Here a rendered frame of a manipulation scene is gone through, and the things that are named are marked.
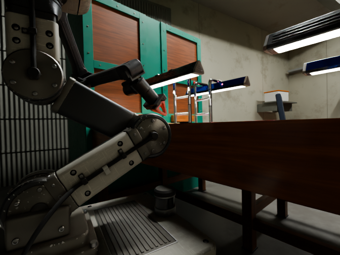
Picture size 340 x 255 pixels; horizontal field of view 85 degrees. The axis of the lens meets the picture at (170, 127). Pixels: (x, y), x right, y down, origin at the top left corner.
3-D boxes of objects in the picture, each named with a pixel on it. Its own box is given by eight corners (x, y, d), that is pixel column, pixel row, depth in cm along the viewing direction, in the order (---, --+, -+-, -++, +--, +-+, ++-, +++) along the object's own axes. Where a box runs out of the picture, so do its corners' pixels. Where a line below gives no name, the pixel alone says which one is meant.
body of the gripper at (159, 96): (152, 98, 86) (142, 86, 82) (166, 96, 79) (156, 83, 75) (144, 108, 84) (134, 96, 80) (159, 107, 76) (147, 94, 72)
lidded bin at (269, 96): (273, 103, 538) (273, 93, 538) (289, 101, 501) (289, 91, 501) (263, 102, 512) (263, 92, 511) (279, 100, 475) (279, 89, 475)
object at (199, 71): (195, 72, 99) (195, 58, 98) (135, 90, 145) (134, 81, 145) (204, 74, 104) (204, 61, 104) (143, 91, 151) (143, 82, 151)
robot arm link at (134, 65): (76, 81, 96) (93, 73, 102) (83, 91, 98) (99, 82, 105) (122, 66, 67) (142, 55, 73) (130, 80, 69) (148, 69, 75)
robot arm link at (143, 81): (135, 82, 71) (143, 73, 73) (126, 86, 76) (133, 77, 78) (147, 95, 74) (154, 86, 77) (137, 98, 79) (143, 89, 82)
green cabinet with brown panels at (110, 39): (85, 116, 136) (81, -14, 134) (67, 119, 177) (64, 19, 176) (202, 117, 225) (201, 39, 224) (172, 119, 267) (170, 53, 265)
